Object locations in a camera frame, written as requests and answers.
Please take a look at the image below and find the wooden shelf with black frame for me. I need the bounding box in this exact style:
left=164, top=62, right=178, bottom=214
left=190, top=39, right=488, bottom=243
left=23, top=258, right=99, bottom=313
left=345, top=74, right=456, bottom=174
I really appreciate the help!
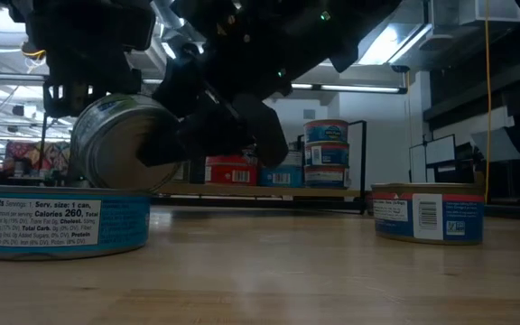
left=151, top=119, right=368, bottom=214

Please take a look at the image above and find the white ceiling duct box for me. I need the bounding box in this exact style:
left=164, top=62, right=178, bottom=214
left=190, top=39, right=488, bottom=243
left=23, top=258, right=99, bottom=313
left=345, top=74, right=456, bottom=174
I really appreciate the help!
left=415, top=0, right=520, bottom=51

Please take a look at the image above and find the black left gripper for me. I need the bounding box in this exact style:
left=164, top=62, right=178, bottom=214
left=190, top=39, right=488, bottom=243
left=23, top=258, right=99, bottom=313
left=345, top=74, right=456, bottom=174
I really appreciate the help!
left=24, top=0, right=157, bottom=118

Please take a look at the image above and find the black ceiling device yellow cable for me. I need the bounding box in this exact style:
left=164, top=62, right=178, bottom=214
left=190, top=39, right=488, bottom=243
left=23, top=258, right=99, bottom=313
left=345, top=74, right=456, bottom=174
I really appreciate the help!
left=19, top=39, right=48, bottom=60

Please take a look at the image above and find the yellow hanging cable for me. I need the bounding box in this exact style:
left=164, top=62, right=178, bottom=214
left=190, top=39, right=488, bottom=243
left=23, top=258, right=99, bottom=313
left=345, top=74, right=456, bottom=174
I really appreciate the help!
left=484, top=0, right=493, bottom=185

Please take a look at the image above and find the grey softbox panel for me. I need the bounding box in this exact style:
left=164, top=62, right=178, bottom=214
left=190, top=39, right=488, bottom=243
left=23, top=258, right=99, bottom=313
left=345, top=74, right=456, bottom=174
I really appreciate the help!
left=469, top=126, right=520, bottom=163

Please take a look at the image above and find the whiteboard on black stand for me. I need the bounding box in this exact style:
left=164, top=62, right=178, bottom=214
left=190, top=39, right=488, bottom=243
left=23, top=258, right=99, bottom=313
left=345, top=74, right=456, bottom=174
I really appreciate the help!
left=407, top=134, right=459, bottom=184

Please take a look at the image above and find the ceiling light panel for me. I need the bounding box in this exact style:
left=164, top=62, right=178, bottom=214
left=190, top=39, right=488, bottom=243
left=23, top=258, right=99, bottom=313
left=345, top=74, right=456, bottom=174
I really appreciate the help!
left=357, top=22, right=433, bottom=67

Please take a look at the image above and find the colourful patterned cloth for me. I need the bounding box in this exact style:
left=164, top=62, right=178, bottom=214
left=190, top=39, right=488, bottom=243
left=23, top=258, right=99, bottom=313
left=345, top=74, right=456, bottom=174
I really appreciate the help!
left=3, top=140, right=72, bottom=180

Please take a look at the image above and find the long ceiling light bar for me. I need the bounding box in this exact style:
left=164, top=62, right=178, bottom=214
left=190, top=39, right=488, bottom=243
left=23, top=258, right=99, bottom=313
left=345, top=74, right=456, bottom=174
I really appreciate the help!
left=0, top=71, right=409, bottom=95

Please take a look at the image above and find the thin black stand frame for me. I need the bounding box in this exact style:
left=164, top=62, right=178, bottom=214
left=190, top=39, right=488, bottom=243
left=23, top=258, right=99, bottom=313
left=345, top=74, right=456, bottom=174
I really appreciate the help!
left=37, top=112, right=74, bottom=181

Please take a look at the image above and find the blue pink label tuna can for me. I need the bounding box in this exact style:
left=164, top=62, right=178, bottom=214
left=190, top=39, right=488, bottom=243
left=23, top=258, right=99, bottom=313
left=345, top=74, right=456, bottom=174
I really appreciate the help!
left=303, top=141, right=351, bottom=167
left=303, top=118, right=350, bottom=144
left=303, top=164, right=350, bottom=190
left=370, top=181, right=486, bottom=246

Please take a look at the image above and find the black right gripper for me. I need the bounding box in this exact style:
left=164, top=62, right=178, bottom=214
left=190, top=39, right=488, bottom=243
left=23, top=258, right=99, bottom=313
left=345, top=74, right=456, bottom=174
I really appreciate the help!
left=136, top=0, right=347, bottom=167

